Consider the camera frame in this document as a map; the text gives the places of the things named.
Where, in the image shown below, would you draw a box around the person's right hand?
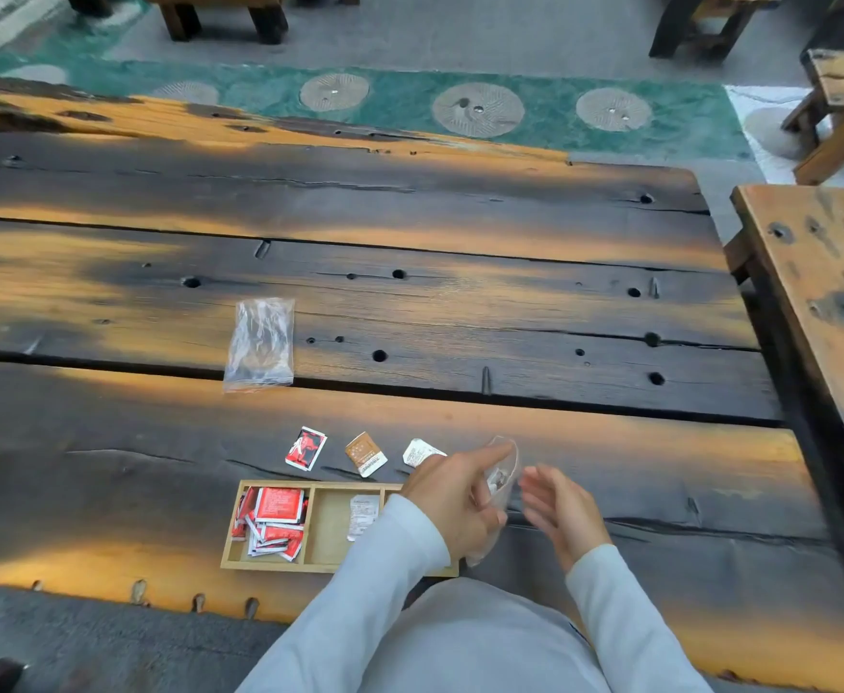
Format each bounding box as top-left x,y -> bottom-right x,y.
519,465 -> 615,575

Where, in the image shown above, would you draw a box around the person's left hand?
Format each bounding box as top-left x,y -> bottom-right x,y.
400,443 -> 517,565

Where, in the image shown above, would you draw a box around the small clear plastic bag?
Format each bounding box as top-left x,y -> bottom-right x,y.
464,436 -> 521,568

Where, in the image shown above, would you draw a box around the person's right forearm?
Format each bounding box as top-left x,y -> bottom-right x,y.
564,544 -> 713,693

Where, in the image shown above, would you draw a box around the person's left forearm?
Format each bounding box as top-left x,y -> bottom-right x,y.
236,495 -> 453,693

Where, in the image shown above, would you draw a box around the white printed sachet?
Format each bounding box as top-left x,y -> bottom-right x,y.
347,495 -> 382,542

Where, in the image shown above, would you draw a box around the brown white sachet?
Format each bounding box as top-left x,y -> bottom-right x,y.
344,431 -> 390,479

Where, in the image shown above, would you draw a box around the person's grey trousers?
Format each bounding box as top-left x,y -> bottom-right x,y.
358,576 -> 612,693

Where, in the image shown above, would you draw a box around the wooden compartment tray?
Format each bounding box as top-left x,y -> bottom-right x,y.
220,479 -> 460,578

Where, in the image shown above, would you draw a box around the red black sachet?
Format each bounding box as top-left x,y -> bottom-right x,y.
285,426 -> 328,473

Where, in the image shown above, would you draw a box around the pile of red sachets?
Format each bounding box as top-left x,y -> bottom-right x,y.
230,485 -> 310,563

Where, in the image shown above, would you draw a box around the crinkled clear plastic bag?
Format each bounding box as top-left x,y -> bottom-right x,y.
223,297 -> 296,395

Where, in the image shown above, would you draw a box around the long wooden bench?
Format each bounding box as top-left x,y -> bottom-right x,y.
723,183 -> 844,646

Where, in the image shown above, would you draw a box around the dark leg wooden bench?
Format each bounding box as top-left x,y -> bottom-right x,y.
649,0 -> 782,63
138,0 -> 290,46

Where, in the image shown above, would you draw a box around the wooden stool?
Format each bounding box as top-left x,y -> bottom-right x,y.
781,48 -> 844,187

